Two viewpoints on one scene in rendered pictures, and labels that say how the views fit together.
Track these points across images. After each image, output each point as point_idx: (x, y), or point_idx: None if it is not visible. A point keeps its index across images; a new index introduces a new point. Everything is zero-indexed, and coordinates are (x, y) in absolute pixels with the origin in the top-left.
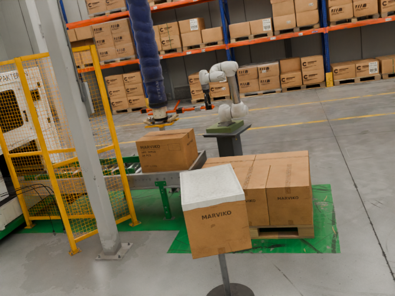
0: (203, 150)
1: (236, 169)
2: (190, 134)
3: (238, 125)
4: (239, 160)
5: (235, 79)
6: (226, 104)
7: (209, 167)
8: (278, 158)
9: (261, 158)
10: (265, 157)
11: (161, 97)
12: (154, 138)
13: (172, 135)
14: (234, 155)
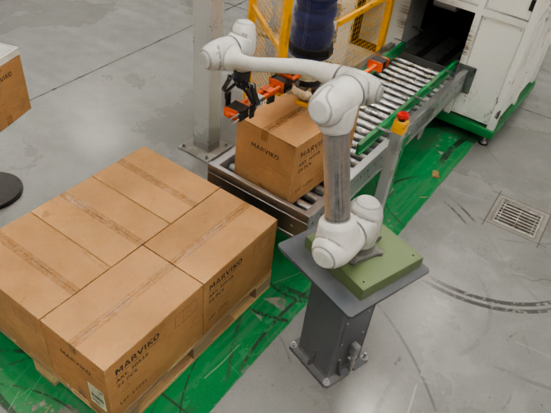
0: (305, 211)
1: (157, 222)
2: (273, 141)
3: (335, 271)
4: (199, 246)
5: (325, 149)
6: (358, 203)
7: (219, 201)
8: (129, 297)
9: (167, 277)
10: (164, 287)
11: (293, 30)
12: (286, 95)
13: (272, 112)
14: (309, 300)
